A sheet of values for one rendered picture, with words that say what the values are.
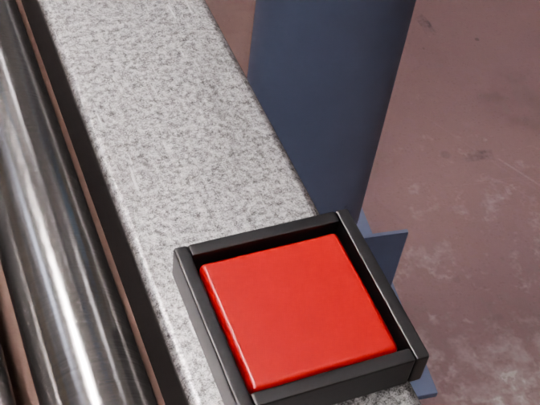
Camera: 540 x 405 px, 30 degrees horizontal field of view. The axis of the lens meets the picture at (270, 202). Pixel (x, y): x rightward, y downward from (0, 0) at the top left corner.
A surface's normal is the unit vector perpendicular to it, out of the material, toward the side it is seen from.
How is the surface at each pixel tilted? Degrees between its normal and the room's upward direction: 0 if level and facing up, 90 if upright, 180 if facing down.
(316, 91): 90
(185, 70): 0
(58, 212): 14
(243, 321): 0
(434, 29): 0
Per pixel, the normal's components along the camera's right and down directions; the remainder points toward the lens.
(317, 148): 0.02, 0.75
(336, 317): 0.11, -0.66
